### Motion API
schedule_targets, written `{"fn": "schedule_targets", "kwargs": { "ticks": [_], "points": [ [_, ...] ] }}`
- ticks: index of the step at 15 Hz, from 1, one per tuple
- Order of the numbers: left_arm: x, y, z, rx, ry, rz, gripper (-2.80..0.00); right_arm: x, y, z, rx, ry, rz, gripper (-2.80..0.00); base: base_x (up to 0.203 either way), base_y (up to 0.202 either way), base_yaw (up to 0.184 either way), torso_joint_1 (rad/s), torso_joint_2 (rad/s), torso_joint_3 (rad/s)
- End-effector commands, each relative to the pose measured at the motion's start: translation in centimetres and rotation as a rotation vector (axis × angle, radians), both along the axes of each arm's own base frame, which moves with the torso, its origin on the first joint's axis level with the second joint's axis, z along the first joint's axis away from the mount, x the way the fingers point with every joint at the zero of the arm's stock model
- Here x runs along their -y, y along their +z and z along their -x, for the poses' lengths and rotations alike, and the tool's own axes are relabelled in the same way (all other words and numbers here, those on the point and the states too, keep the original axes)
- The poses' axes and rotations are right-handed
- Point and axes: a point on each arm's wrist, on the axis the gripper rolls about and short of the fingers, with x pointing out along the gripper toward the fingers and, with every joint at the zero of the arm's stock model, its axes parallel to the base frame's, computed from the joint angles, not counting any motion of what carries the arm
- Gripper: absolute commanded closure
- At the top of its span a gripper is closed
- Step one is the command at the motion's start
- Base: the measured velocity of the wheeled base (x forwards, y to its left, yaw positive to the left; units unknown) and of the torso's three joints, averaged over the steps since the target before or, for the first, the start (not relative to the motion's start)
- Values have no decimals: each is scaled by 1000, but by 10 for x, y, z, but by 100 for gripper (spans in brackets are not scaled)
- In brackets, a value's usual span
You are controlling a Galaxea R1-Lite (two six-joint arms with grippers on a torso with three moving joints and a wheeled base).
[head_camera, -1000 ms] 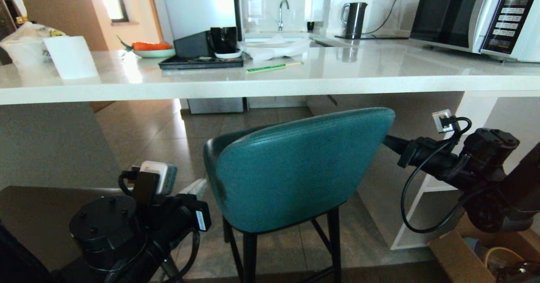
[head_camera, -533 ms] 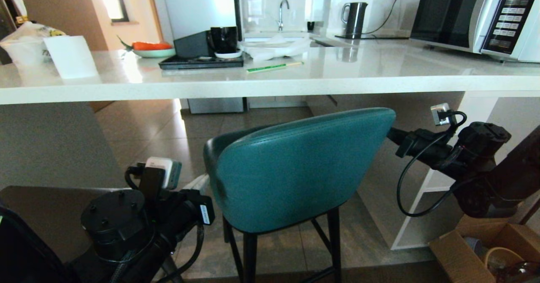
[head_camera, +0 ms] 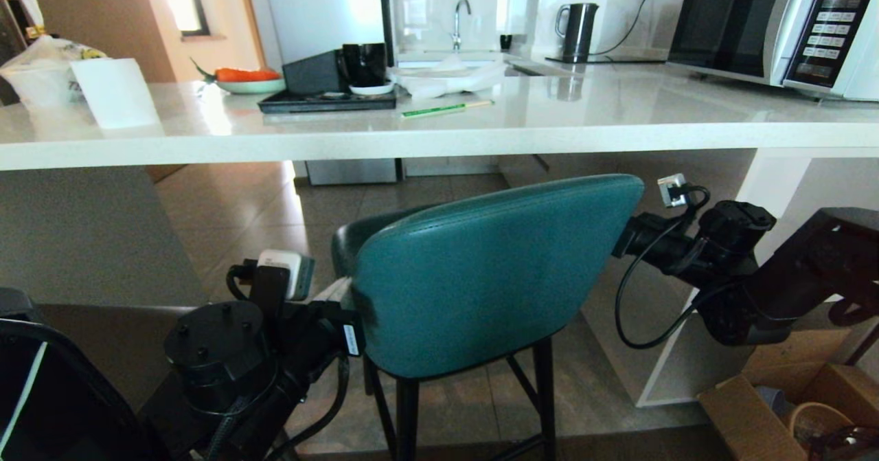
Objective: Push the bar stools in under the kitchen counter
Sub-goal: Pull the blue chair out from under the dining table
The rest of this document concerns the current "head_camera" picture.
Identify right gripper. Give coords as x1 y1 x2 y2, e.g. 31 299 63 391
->
613 212 700 273

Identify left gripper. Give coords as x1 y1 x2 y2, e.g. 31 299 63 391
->
275 277 365 381

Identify teal bar stool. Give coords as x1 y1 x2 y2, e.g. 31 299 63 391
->
331 174 646 461

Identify white kitchen counter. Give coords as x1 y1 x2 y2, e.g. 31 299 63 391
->
0 52 879 408

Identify black tray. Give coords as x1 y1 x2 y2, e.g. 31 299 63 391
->
258 87 400 114

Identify brown cardboard box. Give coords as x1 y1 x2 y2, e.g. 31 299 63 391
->
696 361 879 461

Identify green wrapped chopsticks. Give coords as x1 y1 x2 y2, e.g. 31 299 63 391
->
401 100 494 119

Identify black box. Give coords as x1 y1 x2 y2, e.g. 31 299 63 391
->
282 49 345 96

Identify green plate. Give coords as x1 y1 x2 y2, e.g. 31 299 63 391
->
216 78 287 95

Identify black electric kettle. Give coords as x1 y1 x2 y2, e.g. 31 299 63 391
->
545 2 620 65

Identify black mug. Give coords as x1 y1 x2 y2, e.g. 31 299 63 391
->
338 42 389 89

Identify orange carrot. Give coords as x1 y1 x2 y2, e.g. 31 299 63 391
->
191 58 282 83

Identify silver microwave oven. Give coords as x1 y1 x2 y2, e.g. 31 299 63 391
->
667 0 879 102

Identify white plastic bag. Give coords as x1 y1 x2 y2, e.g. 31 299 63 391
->
387 54 510 100

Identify white refrigerator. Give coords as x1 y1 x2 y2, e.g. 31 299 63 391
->
245 0 400 186

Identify chrome sink faucet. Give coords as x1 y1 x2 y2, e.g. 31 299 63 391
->
449 0 473 54

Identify white paper sheet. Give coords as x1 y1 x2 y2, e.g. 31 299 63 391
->
70 57 161 131

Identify clear plastic bag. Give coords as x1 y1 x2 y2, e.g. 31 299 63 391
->
0 34 109 109

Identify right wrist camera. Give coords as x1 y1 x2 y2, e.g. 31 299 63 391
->
657 173 712 210

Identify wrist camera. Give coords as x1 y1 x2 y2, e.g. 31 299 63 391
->
657 173 712 210
227 249 317 324

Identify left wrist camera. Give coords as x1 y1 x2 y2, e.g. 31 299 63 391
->
227 249 317 324

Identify black cable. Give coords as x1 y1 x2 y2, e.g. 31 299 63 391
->
614 222 729 350
264 352 352 461

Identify black kettle power cord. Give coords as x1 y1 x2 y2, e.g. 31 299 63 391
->
595 0 659 57

